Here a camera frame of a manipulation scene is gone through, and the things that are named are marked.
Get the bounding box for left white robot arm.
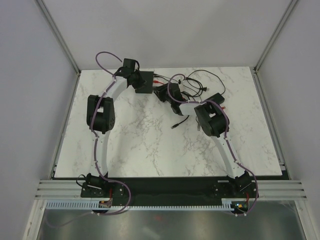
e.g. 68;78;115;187
86;67;146;180

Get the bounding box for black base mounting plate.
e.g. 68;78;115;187
80;175;257;206

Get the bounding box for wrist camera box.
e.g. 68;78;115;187
169;83;184;102
122;58;140;71

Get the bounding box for left aluminium frame post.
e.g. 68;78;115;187
34;0;81;76

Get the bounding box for aluminium front rail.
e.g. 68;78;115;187
35;180;307;201

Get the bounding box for white slotted cable duct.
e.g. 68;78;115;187
45;199;249;211

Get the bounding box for black network switch box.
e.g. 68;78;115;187
135;71;154;94

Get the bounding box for black ethernet cable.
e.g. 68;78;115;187
170;115;189;130

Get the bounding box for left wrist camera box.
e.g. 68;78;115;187
122;58;140;71

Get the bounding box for aluminium frame post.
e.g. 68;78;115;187
34;0;81;76
252;0;300;75

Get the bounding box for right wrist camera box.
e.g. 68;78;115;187
169;83;184;102

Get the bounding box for right aluminium frame post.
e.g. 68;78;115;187
252;0;300;75

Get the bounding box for black power cord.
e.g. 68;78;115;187
174;69;227;99

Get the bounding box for black power adapter brick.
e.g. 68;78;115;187
207;93;225;105

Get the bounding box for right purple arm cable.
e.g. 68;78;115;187
167;73;259;217

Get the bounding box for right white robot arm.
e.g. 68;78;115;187
153;83;250;197

